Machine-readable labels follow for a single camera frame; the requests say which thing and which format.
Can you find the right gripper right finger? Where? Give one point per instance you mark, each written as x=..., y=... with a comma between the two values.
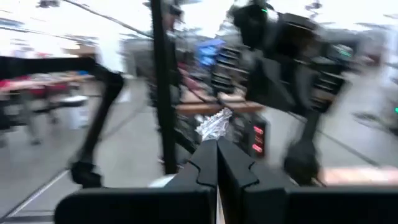
x=280, y=205

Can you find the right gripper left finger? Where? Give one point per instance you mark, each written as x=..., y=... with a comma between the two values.
x=174, y=202

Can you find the purple white toothbrush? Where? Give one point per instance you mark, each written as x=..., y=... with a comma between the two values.
x=214, y=124

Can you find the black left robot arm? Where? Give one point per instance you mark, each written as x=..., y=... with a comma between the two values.
x=280, y=71

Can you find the neighbouring station wooden table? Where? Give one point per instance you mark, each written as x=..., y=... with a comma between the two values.
x=217, y=108

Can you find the black box red lights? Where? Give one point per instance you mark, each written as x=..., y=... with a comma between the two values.
x=258, y=140

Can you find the blue crate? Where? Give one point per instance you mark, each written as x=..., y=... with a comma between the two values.
x=210, y=51

